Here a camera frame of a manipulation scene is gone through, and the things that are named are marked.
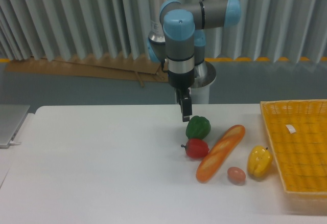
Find yellow toy bell pepper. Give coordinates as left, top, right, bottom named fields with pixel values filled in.
left=247, top=145, right=273, bottom=178

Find silver laptop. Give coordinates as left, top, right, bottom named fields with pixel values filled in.
left=1, top=104, right=30, bottom=149

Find grey pleated curtain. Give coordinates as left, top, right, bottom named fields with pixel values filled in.
left=1, top=0, right=326, bottom=63

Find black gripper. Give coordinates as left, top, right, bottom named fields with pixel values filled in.
left=168, top=70, right=195, bottom=122

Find yellow woven basket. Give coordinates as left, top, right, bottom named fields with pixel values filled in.
left=260, top=99, right=326, bottom=197

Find brown cardboard sheet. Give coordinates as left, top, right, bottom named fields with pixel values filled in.
left=5, top=58, right=168, bottom=87

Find brown toy egg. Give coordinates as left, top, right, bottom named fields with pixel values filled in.
left=227, top=167, right=246, bottom=183

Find toy baguette bread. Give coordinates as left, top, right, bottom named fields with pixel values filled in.
left=196, top=125, right=246, bottom=183

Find white label tag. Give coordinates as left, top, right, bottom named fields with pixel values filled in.
left=286, top=124, right=296, bottom=134

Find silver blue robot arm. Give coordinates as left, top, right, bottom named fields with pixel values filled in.
left=148, top=0, right=241, bottom=122

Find red toy bell pepper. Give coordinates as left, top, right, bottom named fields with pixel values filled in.
left=180, top=138, right=209, bottom=159

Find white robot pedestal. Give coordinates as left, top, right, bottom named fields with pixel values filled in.
left=190, top=61, right=216, bottom=104

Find green toy bell pepper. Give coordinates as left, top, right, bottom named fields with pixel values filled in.
left=185, top=116, right=211, bottom=140

